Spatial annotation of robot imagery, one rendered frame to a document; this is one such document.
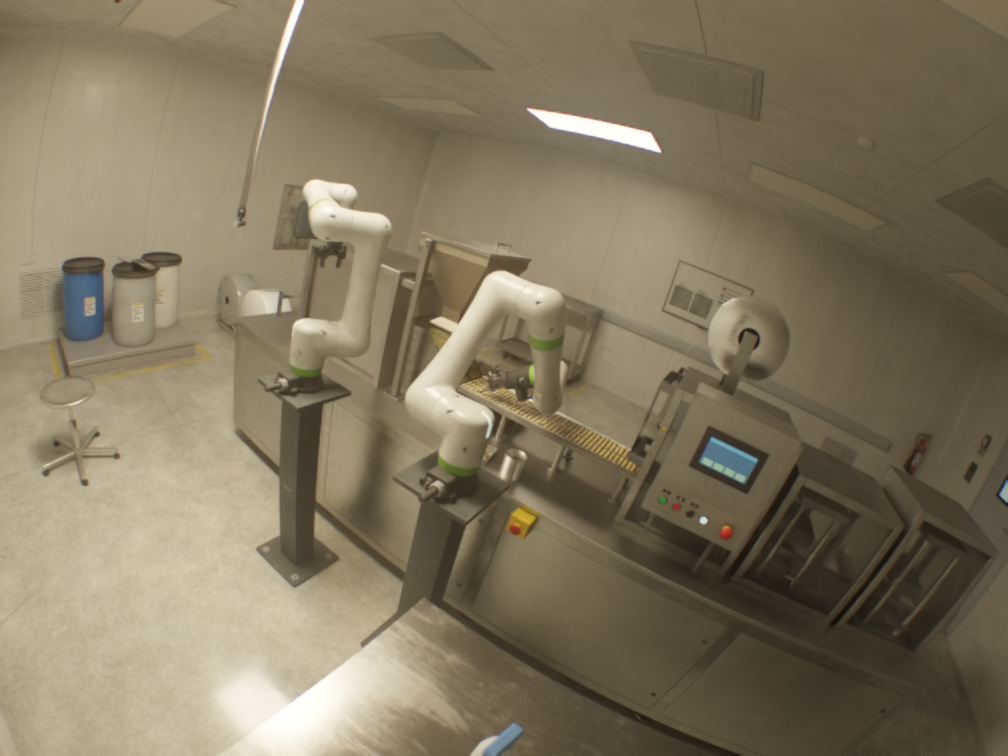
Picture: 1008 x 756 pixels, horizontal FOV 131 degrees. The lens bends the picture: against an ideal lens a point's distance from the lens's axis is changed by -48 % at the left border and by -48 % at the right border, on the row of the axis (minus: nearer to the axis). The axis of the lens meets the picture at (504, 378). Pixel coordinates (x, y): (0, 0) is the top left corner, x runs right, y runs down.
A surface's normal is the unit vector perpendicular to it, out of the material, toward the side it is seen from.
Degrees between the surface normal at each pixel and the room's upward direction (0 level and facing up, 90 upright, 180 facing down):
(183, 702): 0
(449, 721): 0
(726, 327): 90
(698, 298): 90
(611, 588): 90
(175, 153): 90
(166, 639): 0
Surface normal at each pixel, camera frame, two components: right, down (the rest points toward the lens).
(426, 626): 0.27, -0.90
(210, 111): 0.83, 0.40
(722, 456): -0.48, 0.18
